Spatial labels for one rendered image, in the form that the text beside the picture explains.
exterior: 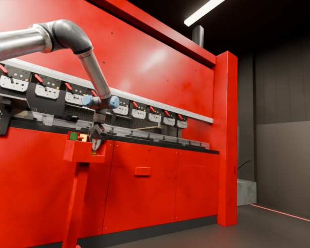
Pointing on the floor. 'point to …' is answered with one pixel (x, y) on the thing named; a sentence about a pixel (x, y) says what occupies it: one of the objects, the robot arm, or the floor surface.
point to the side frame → (222, 135)
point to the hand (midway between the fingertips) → (94, 150)
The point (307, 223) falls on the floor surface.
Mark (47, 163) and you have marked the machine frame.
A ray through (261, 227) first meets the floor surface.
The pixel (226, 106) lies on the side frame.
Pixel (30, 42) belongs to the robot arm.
